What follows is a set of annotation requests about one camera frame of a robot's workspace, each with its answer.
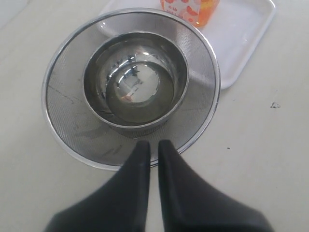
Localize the orange soap pump bottle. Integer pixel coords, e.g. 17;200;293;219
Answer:
160;0;220;28

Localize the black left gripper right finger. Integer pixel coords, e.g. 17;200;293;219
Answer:
158;140;272;232

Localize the steel mesh strainer basin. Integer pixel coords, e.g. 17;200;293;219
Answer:
42;8;221;170

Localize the small stainless steel bowl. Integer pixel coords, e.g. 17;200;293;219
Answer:
83;31;189;138

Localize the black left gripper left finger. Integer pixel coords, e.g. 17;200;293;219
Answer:
45;141;150;232

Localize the white plastic tray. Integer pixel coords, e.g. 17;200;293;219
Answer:
101;0;276;89

